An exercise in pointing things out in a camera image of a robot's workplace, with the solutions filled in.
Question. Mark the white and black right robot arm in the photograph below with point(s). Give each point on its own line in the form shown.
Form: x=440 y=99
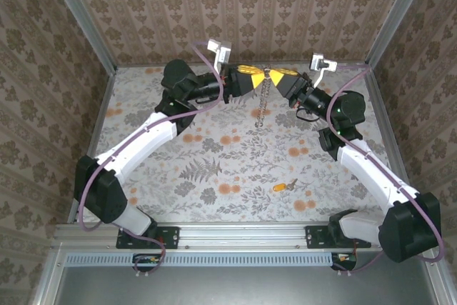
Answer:
x=371 y=169

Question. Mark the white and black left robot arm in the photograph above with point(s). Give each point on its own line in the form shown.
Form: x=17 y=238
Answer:
x=135 y=144

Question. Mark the black connector board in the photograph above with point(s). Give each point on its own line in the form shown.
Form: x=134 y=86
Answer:
x=146 y=264
x=348 y=264

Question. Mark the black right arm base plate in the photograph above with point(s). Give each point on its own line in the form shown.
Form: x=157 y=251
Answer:
x=316 y=237

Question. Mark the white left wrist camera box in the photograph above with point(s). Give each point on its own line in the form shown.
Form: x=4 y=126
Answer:
x=223 y=51

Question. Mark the key with yellow tag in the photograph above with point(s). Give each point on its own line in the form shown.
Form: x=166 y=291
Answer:
x=279 y=188

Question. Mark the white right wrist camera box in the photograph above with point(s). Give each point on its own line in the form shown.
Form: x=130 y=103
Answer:
x=319 y=62

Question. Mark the grey metal sheet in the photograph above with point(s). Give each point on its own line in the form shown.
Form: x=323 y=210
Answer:
x=242 y=287

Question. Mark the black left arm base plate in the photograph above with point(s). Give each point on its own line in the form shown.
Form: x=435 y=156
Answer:
x=168 y=237

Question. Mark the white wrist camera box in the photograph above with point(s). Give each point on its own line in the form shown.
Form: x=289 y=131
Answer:
x=319 y=62
x=223 y=51

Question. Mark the aluminium frame post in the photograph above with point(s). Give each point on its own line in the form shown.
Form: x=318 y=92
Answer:
x=82 y=15
x=396 y=15

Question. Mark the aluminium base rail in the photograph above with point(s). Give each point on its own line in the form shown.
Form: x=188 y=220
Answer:
x=242 y=235

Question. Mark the aluminium table side rail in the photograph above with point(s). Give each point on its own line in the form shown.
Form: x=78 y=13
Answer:
x=103 y=112
x=377 y=105

